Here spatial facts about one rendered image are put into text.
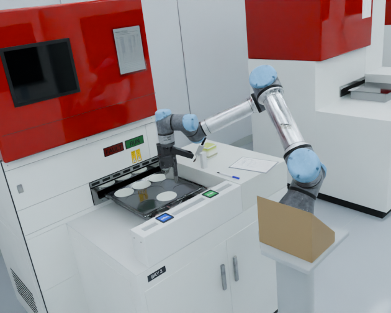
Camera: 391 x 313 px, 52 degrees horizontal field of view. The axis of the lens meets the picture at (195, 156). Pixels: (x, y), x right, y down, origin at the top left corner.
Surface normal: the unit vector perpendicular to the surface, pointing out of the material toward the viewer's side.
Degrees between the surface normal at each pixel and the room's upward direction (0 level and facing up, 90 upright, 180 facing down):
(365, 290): 0
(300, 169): 55
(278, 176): 90
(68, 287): 90
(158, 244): 90
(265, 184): 90
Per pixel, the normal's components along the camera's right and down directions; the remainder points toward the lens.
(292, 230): -0.71, 0.33
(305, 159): -0.30, -0.22
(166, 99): 0.66, 0.20
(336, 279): -0.11, -0.92
